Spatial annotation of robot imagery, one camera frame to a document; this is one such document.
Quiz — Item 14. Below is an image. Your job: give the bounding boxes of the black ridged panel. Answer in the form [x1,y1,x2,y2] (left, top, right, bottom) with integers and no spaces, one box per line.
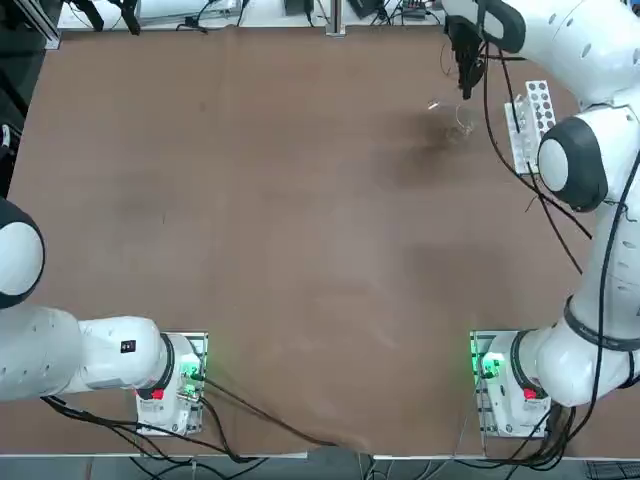
[584,459,640,480]

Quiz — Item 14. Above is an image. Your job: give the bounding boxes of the clear glass beaker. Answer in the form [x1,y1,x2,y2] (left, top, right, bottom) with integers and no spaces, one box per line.
[448,102,480,145]

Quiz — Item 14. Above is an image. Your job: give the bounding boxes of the clear glass test tube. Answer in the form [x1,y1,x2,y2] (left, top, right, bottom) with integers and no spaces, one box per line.
[426,94,471,112]

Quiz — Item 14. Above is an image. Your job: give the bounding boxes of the white test tube rack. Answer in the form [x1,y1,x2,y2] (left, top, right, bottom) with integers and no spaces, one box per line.
[503,79,559,177]

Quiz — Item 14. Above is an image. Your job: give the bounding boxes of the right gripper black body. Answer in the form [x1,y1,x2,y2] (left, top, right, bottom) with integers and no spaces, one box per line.
[444,14,485,54]

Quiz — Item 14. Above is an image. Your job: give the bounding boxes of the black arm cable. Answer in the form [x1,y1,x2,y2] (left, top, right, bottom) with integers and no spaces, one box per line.
[479,29,596,275]

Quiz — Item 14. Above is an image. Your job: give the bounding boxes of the black stand legs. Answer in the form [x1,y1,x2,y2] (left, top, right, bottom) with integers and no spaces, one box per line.
[74,0,141,36]

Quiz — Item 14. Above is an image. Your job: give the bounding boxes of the aluminium frame post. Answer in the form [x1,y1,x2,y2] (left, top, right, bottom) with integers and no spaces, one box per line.
[12,0,62,51]
[324,0,347,37]

